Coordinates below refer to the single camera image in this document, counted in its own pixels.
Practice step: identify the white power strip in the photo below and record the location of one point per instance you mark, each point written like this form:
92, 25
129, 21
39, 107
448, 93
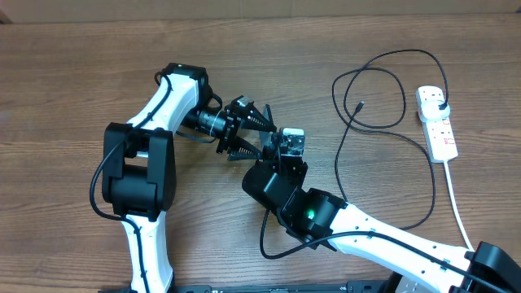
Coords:
438, 134

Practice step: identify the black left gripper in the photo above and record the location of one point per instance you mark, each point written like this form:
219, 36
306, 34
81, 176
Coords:
232, 129

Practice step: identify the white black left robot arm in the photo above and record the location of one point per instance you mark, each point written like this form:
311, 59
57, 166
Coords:
138, 172

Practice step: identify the black mounting rail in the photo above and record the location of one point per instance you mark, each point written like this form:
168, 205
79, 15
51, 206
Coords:
360, 286

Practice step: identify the blue Samsung Galaxy smartphone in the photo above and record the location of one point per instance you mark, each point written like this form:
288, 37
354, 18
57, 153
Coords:
268, 134

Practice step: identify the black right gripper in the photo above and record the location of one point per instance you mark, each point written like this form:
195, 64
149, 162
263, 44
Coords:
303, 169

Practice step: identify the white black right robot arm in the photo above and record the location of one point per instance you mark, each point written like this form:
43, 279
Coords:
319, 218

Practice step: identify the white USB charger plug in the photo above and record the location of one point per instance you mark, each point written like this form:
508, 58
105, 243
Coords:
433, 110

